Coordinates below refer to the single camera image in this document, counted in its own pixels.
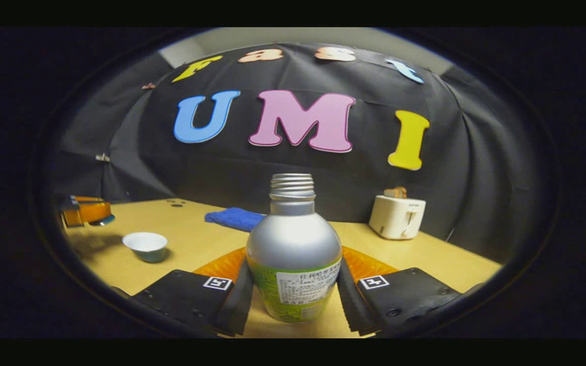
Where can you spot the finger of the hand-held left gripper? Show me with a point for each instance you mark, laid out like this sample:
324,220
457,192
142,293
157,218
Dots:
87,211

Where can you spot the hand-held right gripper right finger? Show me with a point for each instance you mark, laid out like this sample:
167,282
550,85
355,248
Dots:
354,305

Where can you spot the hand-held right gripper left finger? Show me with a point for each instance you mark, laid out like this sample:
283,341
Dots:
237,305

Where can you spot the teal white teacup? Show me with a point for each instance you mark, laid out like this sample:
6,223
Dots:
145,247

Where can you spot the silver green water bottle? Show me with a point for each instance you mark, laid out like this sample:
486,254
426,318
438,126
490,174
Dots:
293,244

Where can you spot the silver clip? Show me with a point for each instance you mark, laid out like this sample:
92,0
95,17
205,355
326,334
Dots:
103,157

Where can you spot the blue towel cloth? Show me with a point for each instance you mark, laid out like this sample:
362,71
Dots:
234,218

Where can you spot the white toaster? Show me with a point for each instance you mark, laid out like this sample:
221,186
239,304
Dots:
397,217

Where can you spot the light toast slice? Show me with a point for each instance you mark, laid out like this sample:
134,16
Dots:
389,193

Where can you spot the brown toast slice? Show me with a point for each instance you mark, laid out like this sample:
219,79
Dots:
401,192

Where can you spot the red clip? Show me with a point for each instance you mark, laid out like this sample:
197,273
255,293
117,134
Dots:
148,86

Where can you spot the black backdrop cloth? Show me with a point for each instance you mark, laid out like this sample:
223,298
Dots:
298,173

